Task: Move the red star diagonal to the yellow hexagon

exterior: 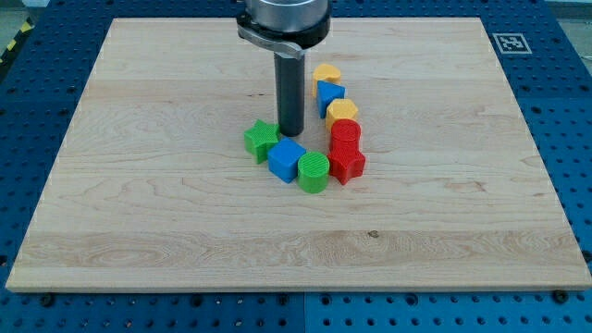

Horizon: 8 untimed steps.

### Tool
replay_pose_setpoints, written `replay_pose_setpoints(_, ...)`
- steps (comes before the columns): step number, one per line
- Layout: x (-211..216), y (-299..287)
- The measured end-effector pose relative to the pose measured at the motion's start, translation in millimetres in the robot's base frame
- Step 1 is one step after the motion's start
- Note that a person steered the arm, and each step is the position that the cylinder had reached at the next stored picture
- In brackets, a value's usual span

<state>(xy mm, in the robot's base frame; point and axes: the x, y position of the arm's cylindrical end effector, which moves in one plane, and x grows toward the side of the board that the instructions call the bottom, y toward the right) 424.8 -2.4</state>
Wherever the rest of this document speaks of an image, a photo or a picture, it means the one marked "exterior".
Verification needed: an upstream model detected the green cylinder block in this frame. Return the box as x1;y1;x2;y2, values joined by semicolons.
297;152;330;193

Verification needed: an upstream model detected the red star block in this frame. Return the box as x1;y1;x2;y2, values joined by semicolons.
327;148;366;185

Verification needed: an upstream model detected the blue cube block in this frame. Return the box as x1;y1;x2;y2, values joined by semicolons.
267;138;306;183

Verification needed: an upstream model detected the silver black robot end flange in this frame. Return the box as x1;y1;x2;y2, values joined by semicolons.
236;0;331;59

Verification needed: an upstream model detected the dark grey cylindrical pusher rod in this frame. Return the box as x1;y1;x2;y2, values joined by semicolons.
274;54;305;137

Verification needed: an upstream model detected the yellow heart block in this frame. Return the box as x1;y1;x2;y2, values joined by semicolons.
312;63;341;97

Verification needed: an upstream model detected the white fiducial marker tag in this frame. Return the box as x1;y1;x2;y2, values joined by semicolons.
492;32;532;55

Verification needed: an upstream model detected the yellow hexagon block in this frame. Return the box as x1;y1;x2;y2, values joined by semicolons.
326;98;359;130

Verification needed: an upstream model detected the red cylinder block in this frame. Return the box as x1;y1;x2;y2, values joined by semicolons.
329;118;362;151

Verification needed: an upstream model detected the light wooden board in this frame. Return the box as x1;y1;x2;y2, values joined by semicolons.
6;18;591;292

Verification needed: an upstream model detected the green star block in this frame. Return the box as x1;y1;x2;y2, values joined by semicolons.
243;119;280;164

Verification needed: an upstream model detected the blue triangle block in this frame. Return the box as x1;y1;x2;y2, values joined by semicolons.
316;80;346;118

